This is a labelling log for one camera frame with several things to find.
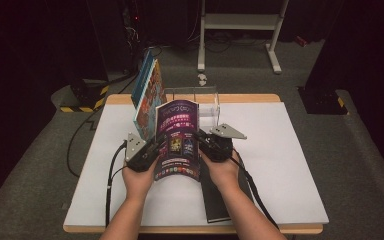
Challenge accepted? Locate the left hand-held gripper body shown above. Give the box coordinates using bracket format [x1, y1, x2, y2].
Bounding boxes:
[125, 132, 163, 173]

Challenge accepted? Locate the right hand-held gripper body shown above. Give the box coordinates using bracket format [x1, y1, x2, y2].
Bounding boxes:
[199, 123, 248, 163]

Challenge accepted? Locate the purple magazine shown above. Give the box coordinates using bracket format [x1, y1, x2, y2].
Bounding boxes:
[154, 99, 202, 183]

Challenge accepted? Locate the clear acrylic book organizer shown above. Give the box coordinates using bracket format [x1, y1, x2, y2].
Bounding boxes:
[164, 86, 222, 128]

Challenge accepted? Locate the green and blue picture book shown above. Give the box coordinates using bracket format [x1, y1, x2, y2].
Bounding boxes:
[133, 59, 168, 141]

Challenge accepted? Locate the black hardcover book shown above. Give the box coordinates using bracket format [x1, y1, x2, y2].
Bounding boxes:
[198, 156, 254, 224]

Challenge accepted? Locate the dark blue picture book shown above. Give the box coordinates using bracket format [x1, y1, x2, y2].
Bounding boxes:
[130, 49, 156, 109]

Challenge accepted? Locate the person's right hand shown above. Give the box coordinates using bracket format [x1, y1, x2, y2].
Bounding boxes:
[199, 149, 243, 193]

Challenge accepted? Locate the person's left hand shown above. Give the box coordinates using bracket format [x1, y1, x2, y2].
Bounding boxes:
[122, 159, 159, 201]

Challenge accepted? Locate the white table board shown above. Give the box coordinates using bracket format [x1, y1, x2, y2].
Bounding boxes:
[63, 101, 330, 228]

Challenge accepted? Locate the black base with yellow stripes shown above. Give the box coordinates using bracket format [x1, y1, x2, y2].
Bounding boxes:
[59, 78, 110, 114]
[297, 85, 349, 116]

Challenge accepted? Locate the white metal stand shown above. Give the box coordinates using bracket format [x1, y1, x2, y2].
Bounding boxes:
[197, 0, 290, 75]

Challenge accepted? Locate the black curtain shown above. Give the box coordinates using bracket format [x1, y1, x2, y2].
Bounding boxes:
[0, 0, 109, 214]
[304, 0, 384, 188]

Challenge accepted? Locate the left hand-held gripper black cable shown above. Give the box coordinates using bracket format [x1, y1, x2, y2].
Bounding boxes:
[104, 141, 129, 228]

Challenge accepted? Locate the hand-held gripper black cable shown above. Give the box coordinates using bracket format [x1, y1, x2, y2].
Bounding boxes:
[104, 141, 129, 228]
[231, 156, 281, 231]

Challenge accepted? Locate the right hand-held gripper black cable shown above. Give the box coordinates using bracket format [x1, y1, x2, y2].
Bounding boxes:
[231, 156, 281, 231]

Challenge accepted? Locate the long black floor cable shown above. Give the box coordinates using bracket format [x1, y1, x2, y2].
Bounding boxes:
[66, 64, 142, 178]

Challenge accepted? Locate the black equipment rack with cables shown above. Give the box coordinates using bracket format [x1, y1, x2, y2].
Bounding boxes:
[119, 0, 148, 74]

